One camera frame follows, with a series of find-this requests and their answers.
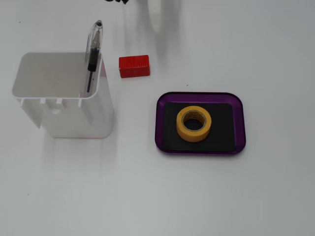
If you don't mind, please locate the white gripper black knob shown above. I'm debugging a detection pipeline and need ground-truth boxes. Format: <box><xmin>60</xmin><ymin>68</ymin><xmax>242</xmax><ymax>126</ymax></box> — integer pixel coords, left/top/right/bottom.
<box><xmin>115</xmin><ymin>0</ymin><xmax>164</xmax><ymax>34</ymax></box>

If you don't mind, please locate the yellow masking tape roll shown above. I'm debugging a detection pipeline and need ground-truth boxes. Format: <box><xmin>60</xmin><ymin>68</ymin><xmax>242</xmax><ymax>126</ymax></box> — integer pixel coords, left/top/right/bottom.
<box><xmin>176</xmin><ymin>105</ymin><xmax>212</xmax><ymax>143</ymax></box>

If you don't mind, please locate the red ribbed block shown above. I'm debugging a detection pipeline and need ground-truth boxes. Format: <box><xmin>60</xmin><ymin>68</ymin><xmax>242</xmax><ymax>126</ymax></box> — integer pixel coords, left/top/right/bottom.
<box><xmin>119</xmin><ymin>55</ymin><xmax>151</xmax><ymax>79</ymax></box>

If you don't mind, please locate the clear black ballpoint pen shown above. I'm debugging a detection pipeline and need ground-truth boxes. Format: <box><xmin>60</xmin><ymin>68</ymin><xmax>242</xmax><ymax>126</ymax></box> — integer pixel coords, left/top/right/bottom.
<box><xmin>85</xmin><ymin>20</ymin><xmax>103</xmax><ymax>93</ymax></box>

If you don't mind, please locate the purple metal tray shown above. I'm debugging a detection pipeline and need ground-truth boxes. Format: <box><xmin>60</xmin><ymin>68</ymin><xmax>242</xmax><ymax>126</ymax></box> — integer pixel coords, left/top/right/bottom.
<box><xmin>155</xmin><ymin>91</ymin><xmax>247</xmax><ymax>157</ymax></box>

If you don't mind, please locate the black tray mat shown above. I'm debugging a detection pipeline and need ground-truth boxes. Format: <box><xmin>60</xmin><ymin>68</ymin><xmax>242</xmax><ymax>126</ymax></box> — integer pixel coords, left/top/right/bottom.
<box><xmin>163</xmin><ymin>102</ymin><xmax>237</xmax><ymax>152</ymax></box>

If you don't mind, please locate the white plastic container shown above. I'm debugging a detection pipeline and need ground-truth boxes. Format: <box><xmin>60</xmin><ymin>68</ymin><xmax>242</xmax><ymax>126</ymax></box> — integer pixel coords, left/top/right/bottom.
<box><xmin>11</xmin><ymin>52</ymin><xmax>115</xmax><ymax>139</ymax></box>

